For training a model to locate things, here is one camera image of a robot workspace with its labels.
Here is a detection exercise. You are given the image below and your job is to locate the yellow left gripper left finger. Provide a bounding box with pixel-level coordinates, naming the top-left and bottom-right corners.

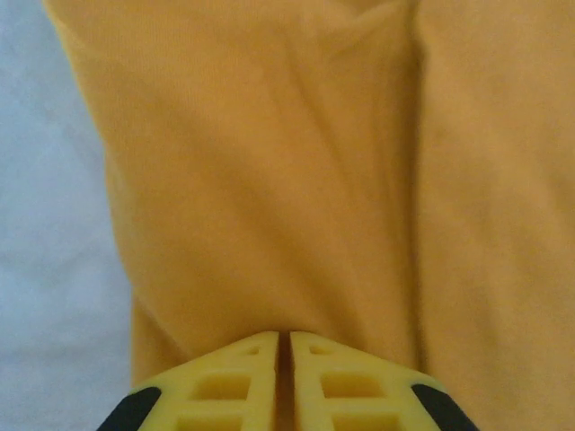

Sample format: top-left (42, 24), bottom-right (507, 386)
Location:
top-left (96, 330), bottom-right (279, 431)

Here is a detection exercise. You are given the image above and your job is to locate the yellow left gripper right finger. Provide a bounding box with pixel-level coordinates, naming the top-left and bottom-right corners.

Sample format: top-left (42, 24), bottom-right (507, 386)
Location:
top-left (289, 330), bottom-right (477, 431)

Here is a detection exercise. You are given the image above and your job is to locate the yellow printed t-shirt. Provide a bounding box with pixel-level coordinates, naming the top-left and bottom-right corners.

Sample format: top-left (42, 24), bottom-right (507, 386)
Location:
top-left (42, 0), bottom-right (575, 431)

